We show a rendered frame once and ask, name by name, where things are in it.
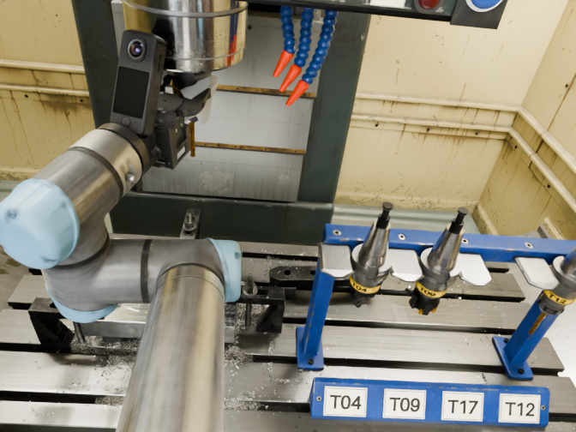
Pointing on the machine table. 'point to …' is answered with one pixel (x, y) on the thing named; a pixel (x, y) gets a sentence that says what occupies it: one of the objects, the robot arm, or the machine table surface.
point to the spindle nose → (193, 31)
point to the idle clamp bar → (297, 279)
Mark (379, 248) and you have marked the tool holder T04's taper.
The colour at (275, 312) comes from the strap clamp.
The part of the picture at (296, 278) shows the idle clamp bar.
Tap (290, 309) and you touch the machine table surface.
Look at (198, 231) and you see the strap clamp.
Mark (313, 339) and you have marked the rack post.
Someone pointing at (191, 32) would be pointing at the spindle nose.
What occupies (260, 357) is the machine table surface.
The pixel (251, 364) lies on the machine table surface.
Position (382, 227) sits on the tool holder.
